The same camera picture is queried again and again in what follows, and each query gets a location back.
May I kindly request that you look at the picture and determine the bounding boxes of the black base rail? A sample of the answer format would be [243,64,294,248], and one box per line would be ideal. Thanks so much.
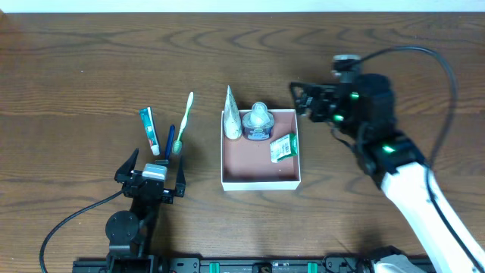
[71,246,437,273]

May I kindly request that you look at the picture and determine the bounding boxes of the white conditioner tube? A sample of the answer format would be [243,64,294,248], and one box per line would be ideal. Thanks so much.
[223,86,243,140]

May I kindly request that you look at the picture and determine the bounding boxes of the white box with pink interior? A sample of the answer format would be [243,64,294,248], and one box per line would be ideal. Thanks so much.
[221,109,302,191]

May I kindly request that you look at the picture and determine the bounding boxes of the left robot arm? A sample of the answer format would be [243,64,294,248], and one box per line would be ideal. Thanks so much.
[105,149,186,272]

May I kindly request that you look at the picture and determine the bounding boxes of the green toothpaste tube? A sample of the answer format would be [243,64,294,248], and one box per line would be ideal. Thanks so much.
[139,107,161,156]

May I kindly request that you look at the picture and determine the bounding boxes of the green white toothbrush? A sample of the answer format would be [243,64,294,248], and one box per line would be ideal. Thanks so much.
[172,92,194,155]

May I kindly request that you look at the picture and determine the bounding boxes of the blue disposable razor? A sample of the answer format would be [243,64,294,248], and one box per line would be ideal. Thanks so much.
[155,124,175,165]

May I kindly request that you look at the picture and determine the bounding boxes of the green soap packet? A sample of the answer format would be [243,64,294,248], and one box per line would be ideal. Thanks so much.
[270,133,298,163]

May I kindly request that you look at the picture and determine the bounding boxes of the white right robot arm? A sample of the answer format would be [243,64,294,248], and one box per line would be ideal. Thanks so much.
[289,74,484,272]

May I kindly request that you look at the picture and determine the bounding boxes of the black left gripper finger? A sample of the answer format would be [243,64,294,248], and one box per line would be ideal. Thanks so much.
[114,148,139,183]
[175,157,186,198]

